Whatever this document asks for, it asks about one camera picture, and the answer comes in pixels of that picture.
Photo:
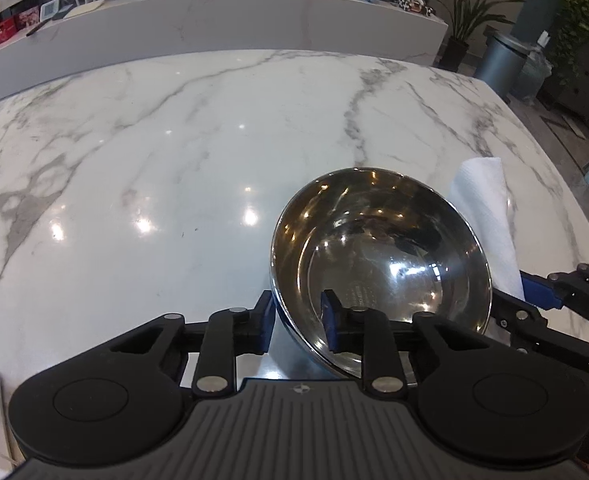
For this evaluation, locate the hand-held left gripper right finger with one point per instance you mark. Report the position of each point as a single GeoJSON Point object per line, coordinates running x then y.
{"type": "Point", "coordinates": [330, 321]}

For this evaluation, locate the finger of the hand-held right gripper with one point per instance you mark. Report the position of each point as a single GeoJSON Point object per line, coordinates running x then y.
{"type": "Point", "coordinates": [521, 317]}
{"type": "Point", "coordinates": [539, 292]}

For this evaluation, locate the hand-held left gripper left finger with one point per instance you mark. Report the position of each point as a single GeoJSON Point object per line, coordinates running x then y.
{"type": "Point", "coordinates": [263, 321]}

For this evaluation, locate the stainless steel bowl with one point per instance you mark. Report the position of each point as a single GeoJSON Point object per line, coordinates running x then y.
{"type": "Point", "coordinates": [374, 240]}

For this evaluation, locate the white paper towel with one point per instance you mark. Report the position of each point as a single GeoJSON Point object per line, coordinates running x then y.
{"type": "Point", "coordinates": [484, 200]}

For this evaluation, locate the bin with clear bag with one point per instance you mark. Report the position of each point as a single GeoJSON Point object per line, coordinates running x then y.
{"type": "Point", "coordinates": [534, 75]}

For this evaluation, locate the grey trash can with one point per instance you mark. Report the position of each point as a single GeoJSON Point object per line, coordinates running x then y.
{"type": "Point", "coordinates": [501, 65]}

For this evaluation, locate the potted plant with long leaves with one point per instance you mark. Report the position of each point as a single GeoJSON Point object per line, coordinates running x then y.
{"type": "Point", "coordinates": [457, 50]}

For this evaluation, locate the black and white cow figurines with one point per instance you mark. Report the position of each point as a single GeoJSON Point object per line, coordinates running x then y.
{"type": "Point", "coordinates": [414, 1]}

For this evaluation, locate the small white display device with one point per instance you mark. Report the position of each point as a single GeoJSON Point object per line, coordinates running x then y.
{"type": "Point", "coordinates": [49, 11]}

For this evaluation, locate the pink card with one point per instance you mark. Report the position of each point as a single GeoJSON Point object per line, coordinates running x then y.
{"type": "Point", "coordinates": [28, 19]}

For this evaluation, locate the red gift box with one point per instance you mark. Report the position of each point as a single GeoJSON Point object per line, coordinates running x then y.
{"type": "Point", "coordinates": [4, 32]}

